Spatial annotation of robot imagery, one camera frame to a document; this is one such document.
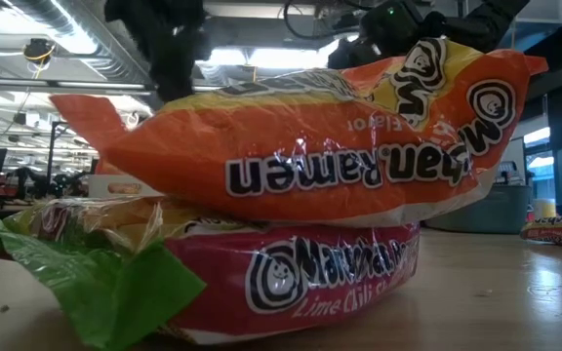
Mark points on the hanging yellow black reel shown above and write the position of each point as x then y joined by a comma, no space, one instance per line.
38,50

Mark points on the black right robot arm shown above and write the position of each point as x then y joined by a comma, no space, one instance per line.
481,19

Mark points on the white plastic bin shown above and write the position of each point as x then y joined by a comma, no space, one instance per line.
100,187

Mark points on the orange Maruchan ramen pack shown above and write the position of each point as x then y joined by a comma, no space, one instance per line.
261,146
124,188

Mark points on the yellow container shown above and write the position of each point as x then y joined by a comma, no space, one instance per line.
545,209

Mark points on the black background robot arm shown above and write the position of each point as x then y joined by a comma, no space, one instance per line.
42,185

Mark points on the long corrugated ventilation duct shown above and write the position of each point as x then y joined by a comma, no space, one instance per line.
66,24

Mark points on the teal plastic bin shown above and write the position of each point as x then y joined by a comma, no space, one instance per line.
495,212

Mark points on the black metal stand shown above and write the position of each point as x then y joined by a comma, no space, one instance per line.
52,146

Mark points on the grey device on stand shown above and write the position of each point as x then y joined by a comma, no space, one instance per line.
508,168

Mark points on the white board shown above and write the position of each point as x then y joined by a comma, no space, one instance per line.
512,151

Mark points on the green lime chili ramen pack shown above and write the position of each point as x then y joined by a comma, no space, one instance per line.
559,231
286,283

